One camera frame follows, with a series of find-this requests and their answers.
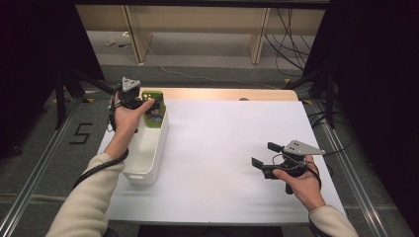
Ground right hand-held gripper cable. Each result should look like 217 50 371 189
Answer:
271 152 323 192

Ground green cartoon phone case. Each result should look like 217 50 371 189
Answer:
141 90 166 129

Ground white plastic storage box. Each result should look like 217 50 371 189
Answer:
122 107 170 186

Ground aluminium floor rail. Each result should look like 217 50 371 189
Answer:
312 98 393 237
0 98 83 237

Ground beige wooden shelf unit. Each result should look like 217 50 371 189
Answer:
74 4 327 65

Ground black metal stand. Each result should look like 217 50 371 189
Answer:
53 67 125 130
285 67 338 129

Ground person's right hand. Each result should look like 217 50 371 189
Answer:
272 155 327 212

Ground black floor cables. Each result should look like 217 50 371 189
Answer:
309 110 356 158

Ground dark curtain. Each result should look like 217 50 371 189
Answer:
0 0 106 159
302 0 419 228

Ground person's left hand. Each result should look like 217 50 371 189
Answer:
104 92 156 161

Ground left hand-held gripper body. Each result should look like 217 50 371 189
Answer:
117 76 146 111

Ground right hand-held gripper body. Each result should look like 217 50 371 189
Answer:
262 139 326 196

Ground white table sheet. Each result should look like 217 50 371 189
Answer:
98 98 347 225

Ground left hand-held gripper cable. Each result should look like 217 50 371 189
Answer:
72 94 130 191

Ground hand-held gripper cable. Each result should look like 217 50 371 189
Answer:
72 94 130 191
271 152 323 192

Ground bundle of black cables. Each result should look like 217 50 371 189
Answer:
263 8 312 78

